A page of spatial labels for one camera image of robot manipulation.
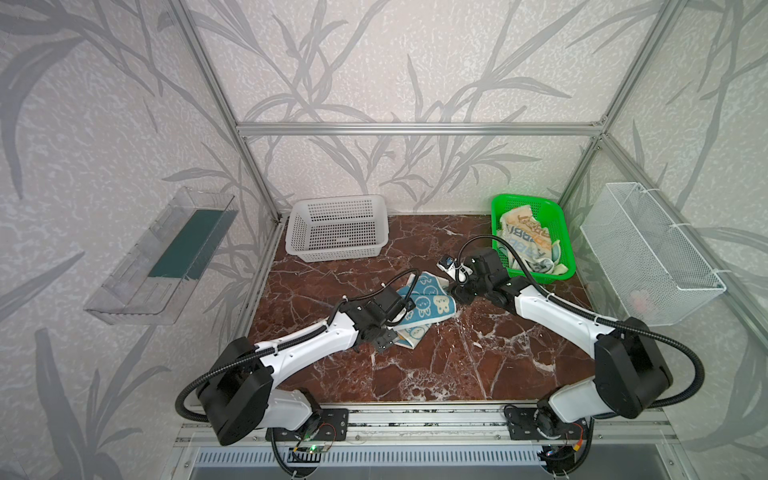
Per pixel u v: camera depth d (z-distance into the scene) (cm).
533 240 107
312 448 71
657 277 63
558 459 74
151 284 63
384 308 64
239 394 41
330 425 72
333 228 116
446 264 76
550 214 115
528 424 72
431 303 91
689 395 43
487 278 67
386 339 74
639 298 74
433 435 73
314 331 50
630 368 43
